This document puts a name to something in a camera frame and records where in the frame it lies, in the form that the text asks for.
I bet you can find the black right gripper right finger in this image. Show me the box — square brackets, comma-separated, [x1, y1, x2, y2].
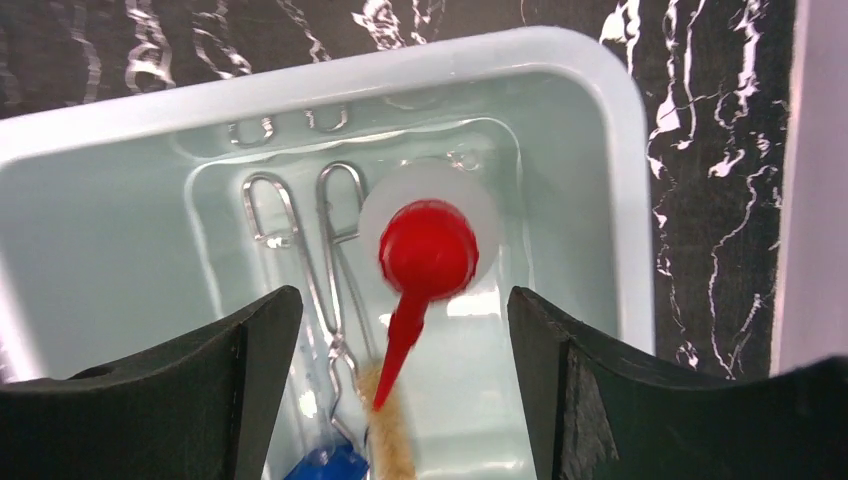
[508, 287, 847, 479]

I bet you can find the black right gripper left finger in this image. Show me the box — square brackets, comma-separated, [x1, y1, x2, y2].
[1, 286, 303, 479]

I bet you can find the graduated cylinder blue base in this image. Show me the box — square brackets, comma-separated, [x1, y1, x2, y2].
[286, 328, 369, 479]

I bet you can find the brown test tube brush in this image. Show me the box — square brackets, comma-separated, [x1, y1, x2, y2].
[356, 361, 418, 480]

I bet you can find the white squeeze bottle red cap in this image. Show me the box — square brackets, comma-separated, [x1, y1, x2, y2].
[358, 159, 501, 411]

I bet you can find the teal plastic bin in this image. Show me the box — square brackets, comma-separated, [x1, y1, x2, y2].
[1, 27, 655, 479]

